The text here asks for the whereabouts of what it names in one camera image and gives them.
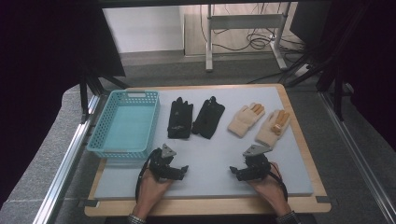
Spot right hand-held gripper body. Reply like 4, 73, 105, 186
242, 144, 274, 181

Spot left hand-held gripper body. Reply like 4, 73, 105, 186
148, 143, 177, 181

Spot beige glove orange fingertips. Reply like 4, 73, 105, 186
227, 103, 266, 138
255, 109, 291, 148

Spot black glove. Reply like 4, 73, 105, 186
166, 96, 194, 139
191, 95, 226, 140

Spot turquoise plastic basket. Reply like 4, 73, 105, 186
86, 90, 162, 161

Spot person's left hand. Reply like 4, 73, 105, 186
133, 172, 174, 218

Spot person's right hand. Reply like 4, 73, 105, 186
248, 162, 292, 217

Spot grey foam mat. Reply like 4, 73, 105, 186
93, 86, 315, 200

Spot black tripod stand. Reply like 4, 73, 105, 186
286, 46, 347, 122
78, 66, 130, 124

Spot white power strip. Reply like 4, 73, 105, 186
293, 63, 311, 78

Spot dark curtain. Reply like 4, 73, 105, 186
0, 0, 125, 206
330, 0, 396, 150

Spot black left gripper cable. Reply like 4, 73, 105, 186
134, 148, 163, 203

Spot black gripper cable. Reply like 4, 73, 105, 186
269, 162, 289, 202
134, 148, 163, 203

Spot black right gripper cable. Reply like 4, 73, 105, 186
269, 162, 289, 202

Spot aluminium rail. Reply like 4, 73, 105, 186
32, 94, 101, 224
320, 91, 396, 216

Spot tangle of black floor cables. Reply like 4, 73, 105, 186
199, 3, 306, 52

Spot white metal desk frame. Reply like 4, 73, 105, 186
205, 3, 289, 73

